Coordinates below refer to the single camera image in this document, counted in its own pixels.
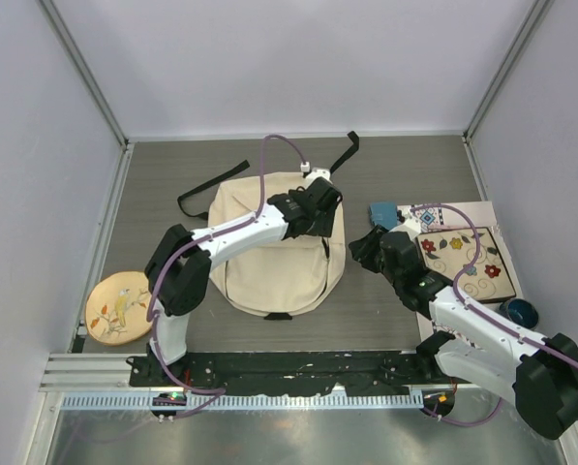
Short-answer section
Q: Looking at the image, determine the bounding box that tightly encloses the cream canvas backpack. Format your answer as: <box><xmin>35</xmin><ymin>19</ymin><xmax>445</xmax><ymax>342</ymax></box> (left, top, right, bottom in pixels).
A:
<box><xmin>176</xmin><ymin>130</ymin><xmax>361</xmax><ymax>322</ymax></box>

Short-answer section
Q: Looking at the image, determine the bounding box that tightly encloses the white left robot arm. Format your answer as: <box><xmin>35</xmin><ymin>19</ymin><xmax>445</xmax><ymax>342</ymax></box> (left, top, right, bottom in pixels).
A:
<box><xmin>144</xmin><ymin>172</ymin><xmax>346</xmax><ymax>387</ymax></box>

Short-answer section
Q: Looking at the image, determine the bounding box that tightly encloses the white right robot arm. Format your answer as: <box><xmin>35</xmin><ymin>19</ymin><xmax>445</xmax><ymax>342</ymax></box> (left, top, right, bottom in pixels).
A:
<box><xmin>349</xmin><ymin>228</ymin><xmax>578</xmax><ymax>440</ymax></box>

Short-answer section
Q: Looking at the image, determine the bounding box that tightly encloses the small blue notebook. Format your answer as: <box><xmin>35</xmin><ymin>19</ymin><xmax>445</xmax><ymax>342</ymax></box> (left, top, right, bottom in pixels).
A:
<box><xmin>368</xmin><ymin>201</ymin><xmax>398</xmax><ymax>231</ymax></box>

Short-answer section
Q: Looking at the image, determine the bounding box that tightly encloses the square floral ceramic plate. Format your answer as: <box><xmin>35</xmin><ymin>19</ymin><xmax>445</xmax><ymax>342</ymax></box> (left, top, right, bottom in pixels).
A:
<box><xmin>415</xmin><ymin>225</ymin><xmax>519</xmax><ymax>305</ymax></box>

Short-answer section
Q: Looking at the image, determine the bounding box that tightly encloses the patterned white placemat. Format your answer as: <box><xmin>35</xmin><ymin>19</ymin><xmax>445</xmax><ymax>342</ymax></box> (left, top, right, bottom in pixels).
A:
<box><xmin>398</xmin><ymin>201</ymin><xmax>540</xmax><ymax>351</ymax></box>

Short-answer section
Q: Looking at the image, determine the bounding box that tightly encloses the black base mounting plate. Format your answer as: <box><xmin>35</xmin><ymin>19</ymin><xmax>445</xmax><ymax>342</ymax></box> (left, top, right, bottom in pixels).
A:
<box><xmin>128</xmin><ymin>349</ymin><xmax>459</xmax><ymax>394</ymax></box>

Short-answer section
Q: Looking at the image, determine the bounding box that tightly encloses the blue ceramic mug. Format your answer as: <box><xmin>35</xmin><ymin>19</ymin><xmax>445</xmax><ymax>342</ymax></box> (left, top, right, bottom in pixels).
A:
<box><xmin>499</xmin><ymin>297</ymin><xmax>539</xmax><ymax>329</ymax></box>

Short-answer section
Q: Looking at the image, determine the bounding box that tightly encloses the round wooden painted plate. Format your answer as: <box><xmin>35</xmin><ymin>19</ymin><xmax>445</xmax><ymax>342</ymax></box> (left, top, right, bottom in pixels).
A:
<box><xmin>84</xmin><ymin>271</ymin><xmax>151</xmax><ymax>346</ymax></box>

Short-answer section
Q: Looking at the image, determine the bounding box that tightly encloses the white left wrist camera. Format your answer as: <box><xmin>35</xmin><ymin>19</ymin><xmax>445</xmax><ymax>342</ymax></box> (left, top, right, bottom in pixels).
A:
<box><xmin>300</xmin><ymin>162</ymin><xmax>331</xmax><ymax>180</ymax></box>

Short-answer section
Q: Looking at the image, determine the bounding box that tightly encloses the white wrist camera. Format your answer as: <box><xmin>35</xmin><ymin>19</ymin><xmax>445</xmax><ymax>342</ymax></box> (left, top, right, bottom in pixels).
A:
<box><xmin>394</xmin><ymin>216</ymin><xmax>421</xmax><ymax>239</ymax></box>
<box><xmin>300</xmin><ymin>162</ymin><xmax>331</xmax><ymax>180</ymax></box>

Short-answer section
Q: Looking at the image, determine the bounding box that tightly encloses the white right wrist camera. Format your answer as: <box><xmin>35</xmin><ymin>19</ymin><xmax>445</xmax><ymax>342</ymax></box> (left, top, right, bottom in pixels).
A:
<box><xmin>394</xmin><ymin>216</ymin><xmax>421</xmax><ymax>239</ymax></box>

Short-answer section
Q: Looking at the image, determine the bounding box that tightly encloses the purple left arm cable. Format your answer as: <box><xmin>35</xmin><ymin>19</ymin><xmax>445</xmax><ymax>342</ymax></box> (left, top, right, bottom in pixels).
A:
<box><xmin>145</xmin><ymin>134</ymin><xmax>312</xmax><ymax>418</ymax></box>

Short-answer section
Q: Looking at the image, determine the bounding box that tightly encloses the white slotted cable duct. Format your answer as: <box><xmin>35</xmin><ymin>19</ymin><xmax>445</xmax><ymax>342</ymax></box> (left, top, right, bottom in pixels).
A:
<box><xmin>61</xmin><ymin>390</ymin><xmax>424</xmax><ymax>411</ymax></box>

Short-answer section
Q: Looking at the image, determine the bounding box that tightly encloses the aluminium frame rail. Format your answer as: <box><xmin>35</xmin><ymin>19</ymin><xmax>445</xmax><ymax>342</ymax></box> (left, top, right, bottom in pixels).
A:
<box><xmin>38</xmin><ymin>352</ymin><xmax>149</xmax><ymax>392</ymax></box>

